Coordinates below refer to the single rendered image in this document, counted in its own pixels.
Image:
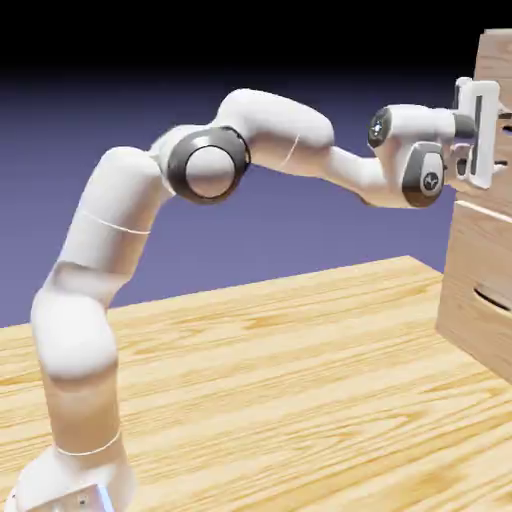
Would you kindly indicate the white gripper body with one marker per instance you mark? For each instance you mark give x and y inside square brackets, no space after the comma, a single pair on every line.
[488,120]

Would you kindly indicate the light wood cabinet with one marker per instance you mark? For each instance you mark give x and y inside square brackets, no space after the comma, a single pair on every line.
[460,320]

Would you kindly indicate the wood drawer front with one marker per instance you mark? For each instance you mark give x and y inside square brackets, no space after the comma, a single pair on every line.
[486,60]
[468,248]

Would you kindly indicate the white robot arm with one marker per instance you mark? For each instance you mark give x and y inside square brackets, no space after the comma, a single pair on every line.
[100,256]

